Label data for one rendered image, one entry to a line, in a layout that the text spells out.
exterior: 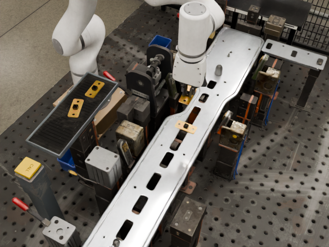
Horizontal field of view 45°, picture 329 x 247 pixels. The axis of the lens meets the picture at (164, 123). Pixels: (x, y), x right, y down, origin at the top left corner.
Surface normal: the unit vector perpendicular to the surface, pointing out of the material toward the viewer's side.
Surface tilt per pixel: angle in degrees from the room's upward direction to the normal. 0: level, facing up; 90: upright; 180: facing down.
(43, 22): 0
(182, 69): 90
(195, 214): 0
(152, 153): 0
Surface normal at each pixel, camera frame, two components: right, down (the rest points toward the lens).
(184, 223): 0.00, -0.62
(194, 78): -0.36, 0.72
